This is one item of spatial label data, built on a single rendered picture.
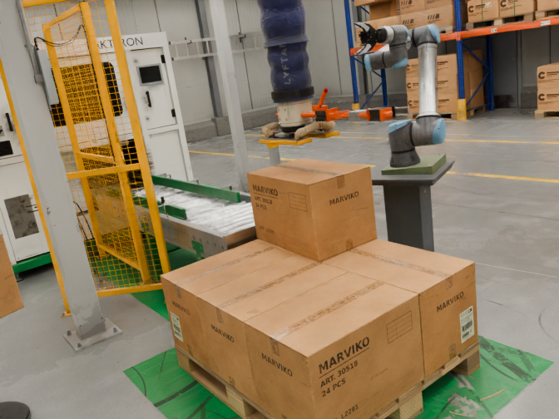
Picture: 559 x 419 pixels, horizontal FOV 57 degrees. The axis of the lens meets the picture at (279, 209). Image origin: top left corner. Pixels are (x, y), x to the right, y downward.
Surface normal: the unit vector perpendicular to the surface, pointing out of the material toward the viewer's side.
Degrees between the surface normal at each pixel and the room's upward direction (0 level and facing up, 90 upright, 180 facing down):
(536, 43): 90
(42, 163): 88
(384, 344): 90
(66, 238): 90
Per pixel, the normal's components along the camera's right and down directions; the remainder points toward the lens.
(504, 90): -0.77, 0.28
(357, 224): 0.55, 0.15
